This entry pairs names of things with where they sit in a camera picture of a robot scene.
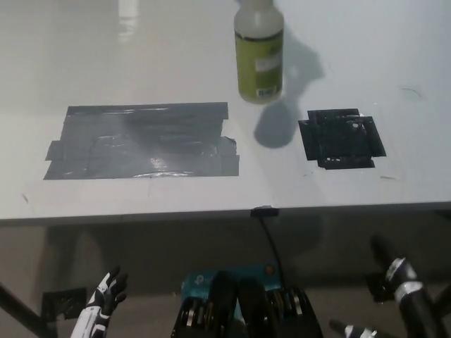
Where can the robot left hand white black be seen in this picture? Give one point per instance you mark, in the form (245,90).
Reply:
(104,299)

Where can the robot right hand black silver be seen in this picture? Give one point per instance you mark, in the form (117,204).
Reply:
(408,285)

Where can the spray bottle with green label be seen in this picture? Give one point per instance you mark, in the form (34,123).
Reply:
(259,53)

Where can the robot torso black and teal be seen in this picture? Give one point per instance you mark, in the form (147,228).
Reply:
(250,306)

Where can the black table leg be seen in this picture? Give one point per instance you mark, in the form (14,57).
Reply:
(17,299)

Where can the large grey tape patch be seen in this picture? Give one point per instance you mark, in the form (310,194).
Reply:
(141,144)

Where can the small black tape patch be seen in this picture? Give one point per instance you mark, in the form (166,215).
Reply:
(338,141)

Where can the black clip on table edge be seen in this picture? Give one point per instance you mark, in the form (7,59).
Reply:
(264,212)

